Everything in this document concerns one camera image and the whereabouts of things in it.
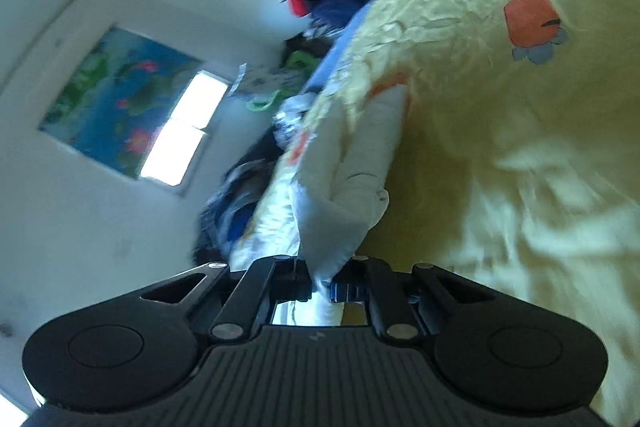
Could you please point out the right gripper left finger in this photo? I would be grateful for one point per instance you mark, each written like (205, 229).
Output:
(265, 284)

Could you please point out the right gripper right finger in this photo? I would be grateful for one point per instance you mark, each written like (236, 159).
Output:
(373, 283)

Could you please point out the white puffer jacket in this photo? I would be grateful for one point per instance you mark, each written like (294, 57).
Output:
(327, 192)

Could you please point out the dark clothes pile on bed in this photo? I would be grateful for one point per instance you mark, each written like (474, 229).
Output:
(225, 216)

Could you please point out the window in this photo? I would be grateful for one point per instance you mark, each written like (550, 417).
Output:
(176, 145)

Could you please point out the yellow cartoon bed quilt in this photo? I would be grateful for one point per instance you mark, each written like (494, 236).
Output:
(518, 166)

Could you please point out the green plastic chair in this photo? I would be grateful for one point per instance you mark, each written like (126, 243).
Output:
(300, 60)

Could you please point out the lotus flower wall poster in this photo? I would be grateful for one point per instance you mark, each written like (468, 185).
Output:
(119, 97)

